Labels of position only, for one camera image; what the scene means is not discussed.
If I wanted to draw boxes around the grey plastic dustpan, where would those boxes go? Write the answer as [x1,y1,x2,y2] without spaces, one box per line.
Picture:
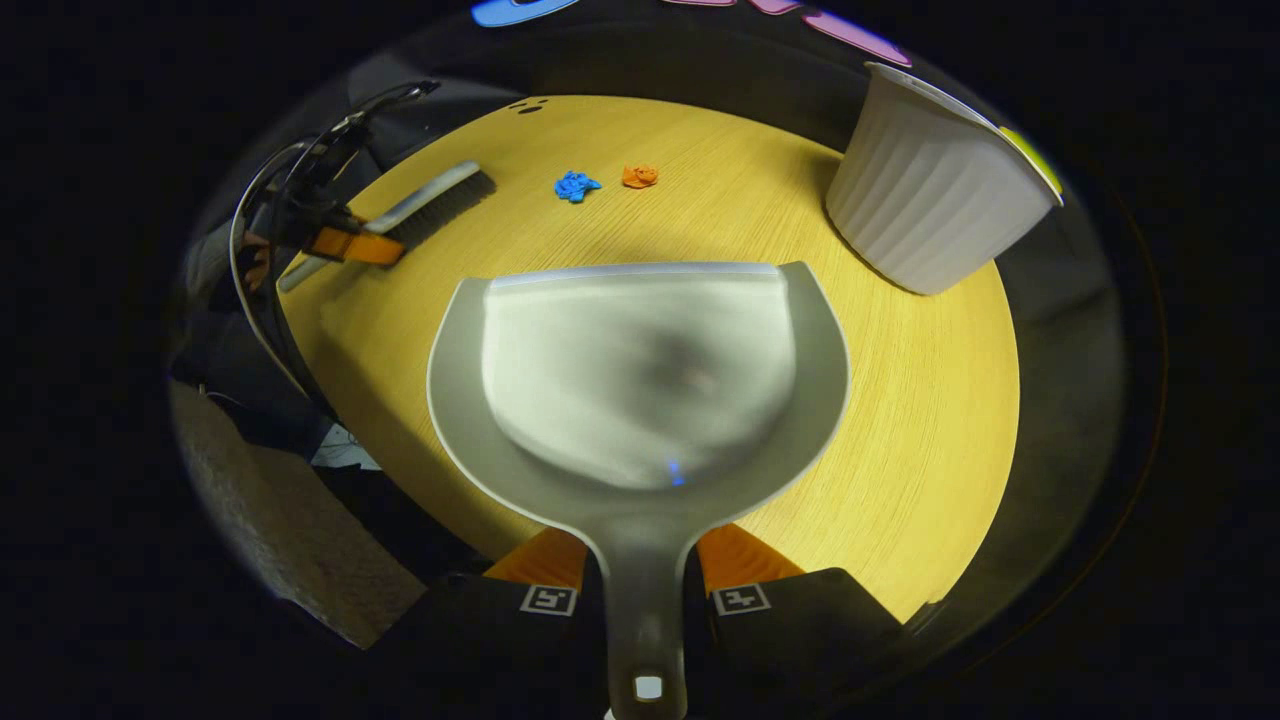
[427,261,852,720]

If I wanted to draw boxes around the black backdrop cloth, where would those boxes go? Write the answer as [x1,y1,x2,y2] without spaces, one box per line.
[230,0,1166,641]

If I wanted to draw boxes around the white ribbed garbage bin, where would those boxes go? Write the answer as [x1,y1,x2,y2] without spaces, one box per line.
[825,62,1064,297]

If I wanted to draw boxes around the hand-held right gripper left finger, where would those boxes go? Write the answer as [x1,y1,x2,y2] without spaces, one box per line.
[372,527,611,720]

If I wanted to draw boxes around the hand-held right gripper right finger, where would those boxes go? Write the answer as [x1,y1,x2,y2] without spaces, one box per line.
[685,522,926,720]

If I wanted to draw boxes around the grey cable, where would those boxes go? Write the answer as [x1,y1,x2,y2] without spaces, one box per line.
[228,140,316,401]

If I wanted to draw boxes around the small grey broom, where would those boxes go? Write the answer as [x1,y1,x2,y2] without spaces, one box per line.
[278,160,498,293]

